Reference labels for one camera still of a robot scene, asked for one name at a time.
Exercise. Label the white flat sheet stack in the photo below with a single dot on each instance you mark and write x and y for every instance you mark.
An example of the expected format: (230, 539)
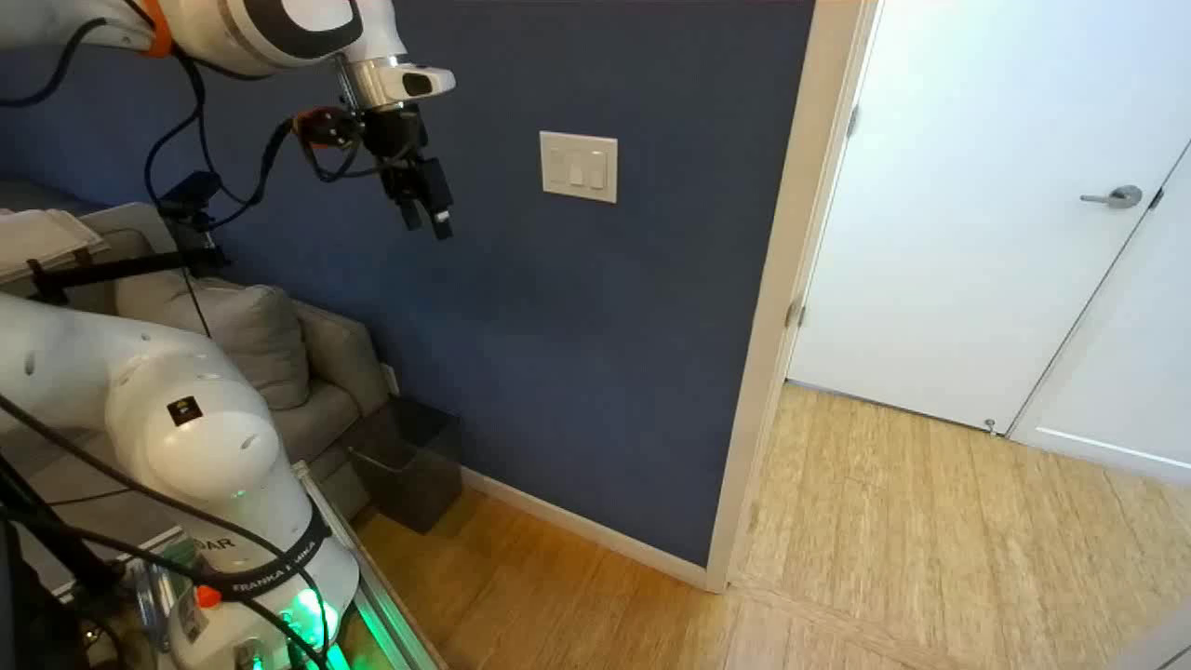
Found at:
(39, 238)

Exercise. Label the white wall corner trim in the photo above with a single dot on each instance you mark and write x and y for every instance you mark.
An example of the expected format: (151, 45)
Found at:
(793, 249)

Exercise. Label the white door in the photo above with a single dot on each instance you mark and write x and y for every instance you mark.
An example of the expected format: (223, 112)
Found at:
(970, 249)

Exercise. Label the grey sofa cushion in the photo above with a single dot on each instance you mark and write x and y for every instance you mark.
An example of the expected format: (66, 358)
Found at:
(223, 337)

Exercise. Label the white rocker switch button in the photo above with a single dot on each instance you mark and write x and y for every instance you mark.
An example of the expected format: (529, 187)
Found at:
(601, 168)
(582, 166)
(562, 166)

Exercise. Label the robot mounting table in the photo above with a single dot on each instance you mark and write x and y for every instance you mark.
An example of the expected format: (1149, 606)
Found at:
(376, 617)

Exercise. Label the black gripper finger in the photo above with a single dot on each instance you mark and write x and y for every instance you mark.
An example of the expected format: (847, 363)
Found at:
(407, 200)
(437, 200)

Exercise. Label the black clamp mount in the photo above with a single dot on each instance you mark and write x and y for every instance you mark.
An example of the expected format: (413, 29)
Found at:
(186, 200)

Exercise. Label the small door stop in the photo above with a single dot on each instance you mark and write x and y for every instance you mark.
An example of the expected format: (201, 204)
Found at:
(986, 425)

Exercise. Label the metal door hinge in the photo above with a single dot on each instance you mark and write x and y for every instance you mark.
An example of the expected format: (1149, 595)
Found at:
(793, 309)
(852, 120)

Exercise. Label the grey sofa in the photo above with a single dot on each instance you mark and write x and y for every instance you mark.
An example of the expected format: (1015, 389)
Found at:
(336, 374)

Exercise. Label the black metal stand bar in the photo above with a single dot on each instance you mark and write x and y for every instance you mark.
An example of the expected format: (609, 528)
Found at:
(123, 267)

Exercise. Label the white wall switch plate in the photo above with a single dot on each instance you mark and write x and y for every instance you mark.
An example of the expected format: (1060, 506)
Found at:
(578, 166)

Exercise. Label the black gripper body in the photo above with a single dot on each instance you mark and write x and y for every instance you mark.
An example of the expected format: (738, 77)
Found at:
(395, 135)

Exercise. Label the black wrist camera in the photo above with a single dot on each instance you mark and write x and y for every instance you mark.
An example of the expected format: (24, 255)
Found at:
(326, 126)

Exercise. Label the white baseboard on blue wall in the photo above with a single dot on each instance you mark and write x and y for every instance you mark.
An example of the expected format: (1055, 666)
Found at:
(582, 528)

